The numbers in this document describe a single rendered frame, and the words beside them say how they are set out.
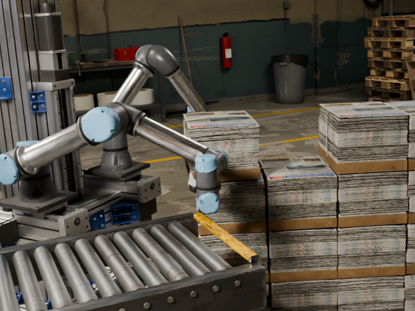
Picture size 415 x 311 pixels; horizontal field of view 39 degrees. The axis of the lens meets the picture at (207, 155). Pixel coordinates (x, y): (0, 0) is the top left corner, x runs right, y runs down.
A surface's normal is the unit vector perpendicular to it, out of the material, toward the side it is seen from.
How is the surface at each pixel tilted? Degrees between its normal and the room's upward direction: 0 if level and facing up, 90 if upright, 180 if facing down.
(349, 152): 90
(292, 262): 90
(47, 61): 90
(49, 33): 90
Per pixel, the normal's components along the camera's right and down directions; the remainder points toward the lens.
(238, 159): 0.10, 0.23
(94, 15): 0.40, 0.20
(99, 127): -0.15, 0.19
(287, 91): -0.36, 0.25
